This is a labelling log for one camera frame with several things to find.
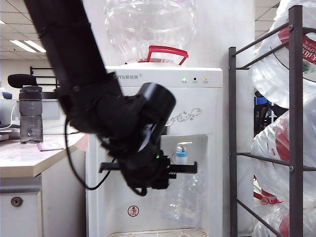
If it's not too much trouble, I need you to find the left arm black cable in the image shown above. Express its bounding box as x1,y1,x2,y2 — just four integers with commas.
64,115,118,191

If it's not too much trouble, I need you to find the black wall shelf rack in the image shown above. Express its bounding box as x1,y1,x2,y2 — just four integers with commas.
29,66,60,92

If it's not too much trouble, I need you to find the white tap with blue collar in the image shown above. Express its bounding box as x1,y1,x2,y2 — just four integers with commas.
175,141,194,165

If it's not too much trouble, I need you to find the pink card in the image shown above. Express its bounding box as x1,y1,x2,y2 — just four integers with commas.
36,142,65,152

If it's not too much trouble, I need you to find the white desk with beige top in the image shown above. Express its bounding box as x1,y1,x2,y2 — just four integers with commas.
0,130,87,237

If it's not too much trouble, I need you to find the white drip tray grille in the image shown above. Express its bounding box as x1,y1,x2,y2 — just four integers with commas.
108,227,210,237

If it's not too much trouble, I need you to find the round cabinet lock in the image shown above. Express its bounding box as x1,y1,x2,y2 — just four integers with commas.
10,196,24,208

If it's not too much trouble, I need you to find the white cable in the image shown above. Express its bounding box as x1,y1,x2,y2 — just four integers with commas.
10,105,21,129

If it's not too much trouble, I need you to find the ceiling light panel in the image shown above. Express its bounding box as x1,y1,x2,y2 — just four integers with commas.
9,39,47,54

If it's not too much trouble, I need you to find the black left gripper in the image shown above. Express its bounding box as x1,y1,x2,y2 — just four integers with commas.
99,149,198,190

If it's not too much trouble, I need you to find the brown metal rack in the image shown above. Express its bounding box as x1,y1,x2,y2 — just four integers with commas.
228,5,316,237

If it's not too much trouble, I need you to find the black chair headrest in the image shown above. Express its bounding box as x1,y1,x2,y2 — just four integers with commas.
7,74,39,88

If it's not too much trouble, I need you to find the clear inverted water jug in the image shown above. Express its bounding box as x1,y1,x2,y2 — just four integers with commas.
103,0,198,66

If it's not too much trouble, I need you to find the red round sticker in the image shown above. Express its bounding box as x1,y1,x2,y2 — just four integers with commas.
127,205,141,218

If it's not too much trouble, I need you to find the grey water bottle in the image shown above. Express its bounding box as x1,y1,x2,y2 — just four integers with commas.
18,85,44,145

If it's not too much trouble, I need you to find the white water dispenser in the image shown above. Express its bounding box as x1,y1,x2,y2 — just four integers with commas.
85,63,224,237

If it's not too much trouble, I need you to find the red jug handle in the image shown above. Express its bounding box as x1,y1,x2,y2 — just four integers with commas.
146,45,190,67

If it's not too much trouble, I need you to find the clear plastic mug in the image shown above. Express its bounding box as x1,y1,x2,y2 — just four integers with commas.
160,170,207,223

